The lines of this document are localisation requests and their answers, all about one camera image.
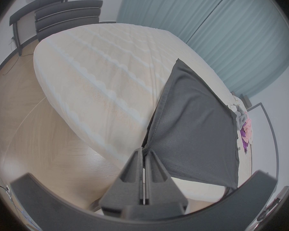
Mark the grey garment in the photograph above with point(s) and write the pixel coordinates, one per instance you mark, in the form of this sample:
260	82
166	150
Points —
242	119

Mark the blue-green curtain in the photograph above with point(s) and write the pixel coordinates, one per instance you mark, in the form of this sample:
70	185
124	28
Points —
159	11
243	44

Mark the purple garment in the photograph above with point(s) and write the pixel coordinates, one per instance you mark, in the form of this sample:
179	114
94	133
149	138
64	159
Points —
243	135

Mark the black T-shirt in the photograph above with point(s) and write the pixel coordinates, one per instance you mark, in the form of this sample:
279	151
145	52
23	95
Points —
195	129

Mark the pink garment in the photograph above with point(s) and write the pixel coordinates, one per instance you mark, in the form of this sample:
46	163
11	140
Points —
248	129

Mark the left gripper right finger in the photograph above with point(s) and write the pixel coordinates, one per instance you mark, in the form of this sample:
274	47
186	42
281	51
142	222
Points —
161	189

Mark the black chest of drawers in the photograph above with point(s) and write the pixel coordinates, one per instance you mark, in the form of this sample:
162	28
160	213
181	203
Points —
67	18

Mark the bed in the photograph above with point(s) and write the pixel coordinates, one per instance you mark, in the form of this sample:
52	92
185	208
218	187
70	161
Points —
98	80

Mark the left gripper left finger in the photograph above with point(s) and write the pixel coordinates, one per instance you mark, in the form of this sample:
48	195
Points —
127	189

